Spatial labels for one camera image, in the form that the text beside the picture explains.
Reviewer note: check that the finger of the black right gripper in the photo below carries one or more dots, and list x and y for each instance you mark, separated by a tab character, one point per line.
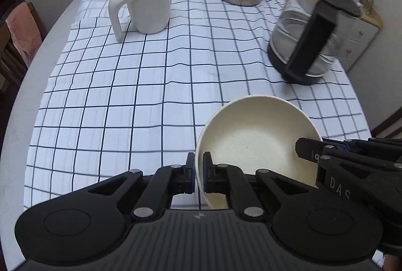
310	149

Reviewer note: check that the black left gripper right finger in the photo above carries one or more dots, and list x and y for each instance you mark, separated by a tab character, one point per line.
230	181

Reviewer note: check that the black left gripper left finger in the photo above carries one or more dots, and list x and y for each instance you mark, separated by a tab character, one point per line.
158	190

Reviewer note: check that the cream ceramic bowl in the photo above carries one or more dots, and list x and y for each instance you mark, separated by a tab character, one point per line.
254	132

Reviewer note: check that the wooden chair right side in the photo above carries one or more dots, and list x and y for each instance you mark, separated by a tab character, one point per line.
390	128

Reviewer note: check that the white checkered tablecloth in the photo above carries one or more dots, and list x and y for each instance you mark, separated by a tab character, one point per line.
141	103

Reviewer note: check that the white drawer cabinet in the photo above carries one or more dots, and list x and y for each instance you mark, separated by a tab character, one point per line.
360	38

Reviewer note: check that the pink towel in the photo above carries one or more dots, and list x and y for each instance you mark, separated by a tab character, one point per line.
24	31

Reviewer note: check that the wooden chair with pink towel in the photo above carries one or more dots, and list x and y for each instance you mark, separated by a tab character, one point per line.
13	68

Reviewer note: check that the glass coffee pot black handle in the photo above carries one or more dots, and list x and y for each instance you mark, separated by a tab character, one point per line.
308	36

